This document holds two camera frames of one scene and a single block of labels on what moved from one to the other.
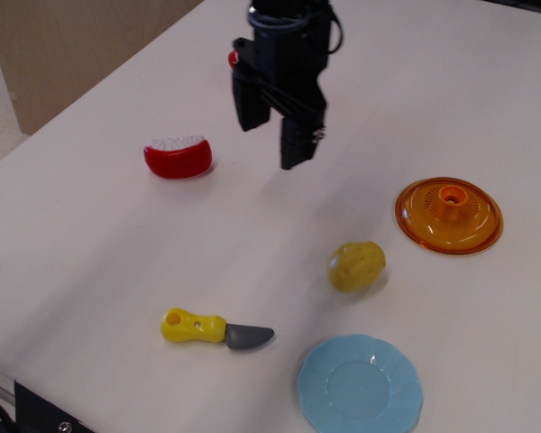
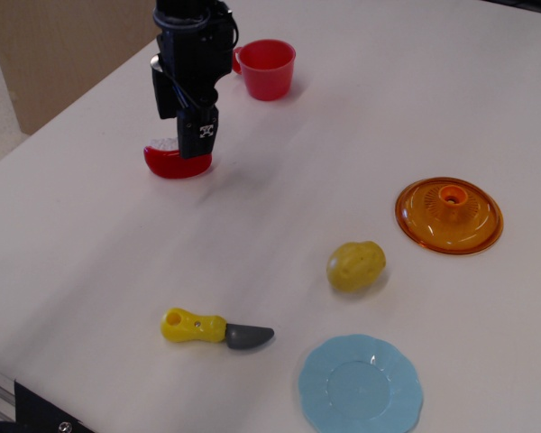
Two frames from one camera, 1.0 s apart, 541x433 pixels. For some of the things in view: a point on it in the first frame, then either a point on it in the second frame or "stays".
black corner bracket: [35, 415] stays
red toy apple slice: [178, 157] stays
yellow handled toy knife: [181, 325] stays
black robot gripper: [279, 69] to [195, 52]
